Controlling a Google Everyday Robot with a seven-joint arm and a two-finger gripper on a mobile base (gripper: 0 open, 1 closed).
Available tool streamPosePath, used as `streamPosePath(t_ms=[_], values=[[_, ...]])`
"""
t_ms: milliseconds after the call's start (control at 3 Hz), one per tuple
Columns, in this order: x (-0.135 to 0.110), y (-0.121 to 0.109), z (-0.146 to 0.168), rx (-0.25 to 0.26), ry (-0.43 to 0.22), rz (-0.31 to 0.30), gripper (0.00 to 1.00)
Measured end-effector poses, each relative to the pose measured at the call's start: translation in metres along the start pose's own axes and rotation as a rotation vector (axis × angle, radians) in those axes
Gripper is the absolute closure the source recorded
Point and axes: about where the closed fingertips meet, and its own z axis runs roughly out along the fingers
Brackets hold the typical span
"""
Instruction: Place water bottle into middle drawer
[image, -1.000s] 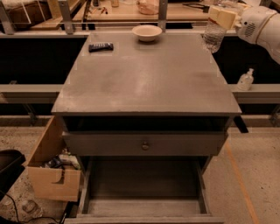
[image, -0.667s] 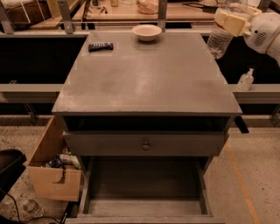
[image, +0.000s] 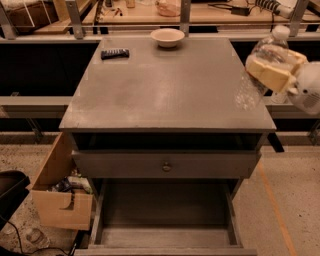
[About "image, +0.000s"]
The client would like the black bin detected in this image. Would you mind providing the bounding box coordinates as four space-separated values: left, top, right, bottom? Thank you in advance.
0 170 30 230

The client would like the closed top grey drawer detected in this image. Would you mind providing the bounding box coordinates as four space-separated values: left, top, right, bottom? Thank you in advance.
72 151 261 179

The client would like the white ceramic bowl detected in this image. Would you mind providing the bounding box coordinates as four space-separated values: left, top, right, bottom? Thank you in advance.
150 28 185 48

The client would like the open middle grey drawer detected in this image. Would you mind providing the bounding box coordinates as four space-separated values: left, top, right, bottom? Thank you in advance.
75 180 257 256

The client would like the clear bottle on floor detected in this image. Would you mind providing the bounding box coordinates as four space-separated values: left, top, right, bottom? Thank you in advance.
26 228 50 249

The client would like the round drawer knob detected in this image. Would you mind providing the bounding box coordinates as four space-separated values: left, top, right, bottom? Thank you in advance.
162 162 172 172

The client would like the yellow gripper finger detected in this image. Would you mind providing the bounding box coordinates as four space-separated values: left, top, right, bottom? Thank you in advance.
287 50 308 74
245 56 297 93

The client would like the brown cardboard box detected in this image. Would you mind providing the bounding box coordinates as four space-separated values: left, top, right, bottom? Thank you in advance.
31 133 93 231

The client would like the hand sanitizer pump bottle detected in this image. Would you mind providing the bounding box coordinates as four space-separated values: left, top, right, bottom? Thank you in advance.
271 92 288 104

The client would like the clear plastic water bottle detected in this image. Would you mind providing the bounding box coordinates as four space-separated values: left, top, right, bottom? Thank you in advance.
234 25 290 110

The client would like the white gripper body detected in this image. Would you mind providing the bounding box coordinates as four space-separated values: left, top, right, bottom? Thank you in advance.
287 61 320 115

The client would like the grey wooden drawer cabinet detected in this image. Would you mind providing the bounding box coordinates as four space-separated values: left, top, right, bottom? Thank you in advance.
59 35 277 256

